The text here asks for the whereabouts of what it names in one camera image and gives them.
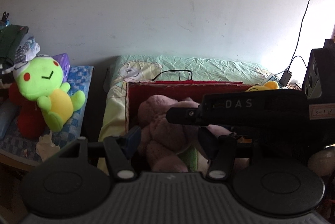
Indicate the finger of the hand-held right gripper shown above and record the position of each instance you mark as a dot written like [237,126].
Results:
[235,109]

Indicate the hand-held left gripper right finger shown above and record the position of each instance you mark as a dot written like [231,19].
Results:
[208,140]

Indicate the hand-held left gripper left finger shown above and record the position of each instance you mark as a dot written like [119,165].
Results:
[132,140]

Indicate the mauve plush teddy bear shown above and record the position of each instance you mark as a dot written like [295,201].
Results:
[162,140]

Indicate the red cardboard box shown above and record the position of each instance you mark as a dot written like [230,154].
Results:
[167,89]

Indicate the green mushroom plush toy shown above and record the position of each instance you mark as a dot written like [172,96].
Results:
[192,158]

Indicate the black charger adapter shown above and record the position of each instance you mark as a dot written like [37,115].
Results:
[285,78]

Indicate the yellow tiger plush toy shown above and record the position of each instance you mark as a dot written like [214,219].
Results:
[271,85]

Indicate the white remote with blue buttons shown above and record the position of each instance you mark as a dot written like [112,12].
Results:
[272,77]

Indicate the green yellow printed bed sheet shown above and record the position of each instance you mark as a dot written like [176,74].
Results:
[209,67]

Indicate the black eyeglasses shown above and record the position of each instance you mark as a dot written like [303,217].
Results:
[175,71]

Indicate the blue checkered cloth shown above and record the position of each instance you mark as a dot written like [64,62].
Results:
[78,75]

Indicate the crumpled white tissue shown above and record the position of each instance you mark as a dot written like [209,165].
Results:
[47,148]

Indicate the purple package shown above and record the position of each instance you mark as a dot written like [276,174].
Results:
[64,62]

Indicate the red plush toy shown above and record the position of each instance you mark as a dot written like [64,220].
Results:
[28,119]

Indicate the green frog plush toy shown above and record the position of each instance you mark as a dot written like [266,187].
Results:
[44,77]

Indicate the wooden side table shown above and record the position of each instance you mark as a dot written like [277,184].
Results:
[15,161]

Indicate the blue pencil case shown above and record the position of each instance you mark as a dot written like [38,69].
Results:
[6,116]

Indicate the white blue patterned cloth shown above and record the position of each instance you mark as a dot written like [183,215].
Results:
[30,47]

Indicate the green striped garment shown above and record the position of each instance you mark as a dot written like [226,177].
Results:
[10,41]

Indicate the black clip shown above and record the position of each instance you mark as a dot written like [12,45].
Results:
[5,18]

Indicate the wooden window frame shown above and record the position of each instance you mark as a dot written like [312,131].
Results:
[333,34]

